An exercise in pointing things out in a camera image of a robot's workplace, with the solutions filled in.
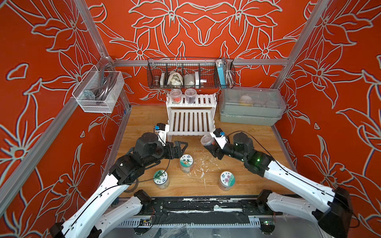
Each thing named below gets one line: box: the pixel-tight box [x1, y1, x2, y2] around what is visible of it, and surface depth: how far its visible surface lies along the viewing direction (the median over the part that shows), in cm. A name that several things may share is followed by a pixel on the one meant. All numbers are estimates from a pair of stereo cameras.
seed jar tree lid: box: [153, 169, 171, 190], surface depth 77 cm
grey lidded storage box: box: [219, 86, 287, 126], surface depth 100 cm
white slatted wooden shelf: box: [166, 92, 218, 142], surface depth 92 cm
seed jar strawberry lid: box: [179, 154, 194, 174], surface depth 83 cm
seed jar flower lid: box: [218, 170, 236, 191], surface depth 76 cm
